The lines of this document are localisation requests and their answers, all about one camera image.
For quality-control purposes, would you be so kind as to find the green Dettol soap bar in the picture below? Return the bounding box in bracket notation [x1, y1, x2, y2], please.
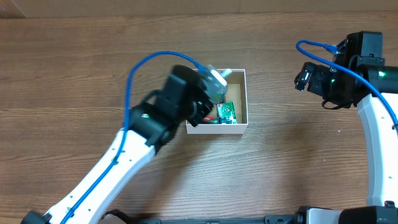
[216, 102, 237, 124]

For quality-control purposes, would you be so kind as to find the green white toothbrush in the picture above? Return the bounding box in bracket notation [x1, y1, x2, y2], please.
[221, 68, 233, 77]

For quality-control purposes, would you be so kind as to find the green toothpaste tube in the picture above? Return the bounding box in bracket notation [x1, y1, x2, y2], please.
[203, 116, 219, 124]

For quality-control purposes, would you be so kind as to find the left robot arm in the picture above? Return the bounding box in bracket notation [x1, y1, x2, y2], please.
[22, 65, 228, 223]

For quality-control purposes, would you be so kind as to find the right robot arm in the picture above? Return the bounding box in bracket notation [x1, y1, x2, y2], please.
[288, 31, 397, 223]

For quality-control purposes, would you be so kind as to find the white cardboard box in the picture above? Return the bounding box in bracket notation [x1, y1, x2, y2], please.
[185, 69, 249, 134]

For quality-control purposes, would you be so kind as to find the right blue cable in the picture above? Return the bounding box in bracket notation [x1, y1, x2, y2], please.
[295, 39, 398, 127]

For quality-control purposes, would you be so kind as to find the blue cable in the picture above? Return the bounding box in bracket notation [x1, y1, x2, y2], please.
[295, 39, 398, 127]
[58, 50, 209, 224]

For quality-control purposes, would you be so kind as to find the left blue cable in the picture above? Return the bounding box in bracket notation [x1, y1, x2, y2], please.
[58, 50, 209, 224]

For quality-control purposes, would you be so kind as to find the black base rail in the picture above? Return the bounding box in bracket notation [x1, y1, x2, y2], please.
[99, 206, 343, 224]

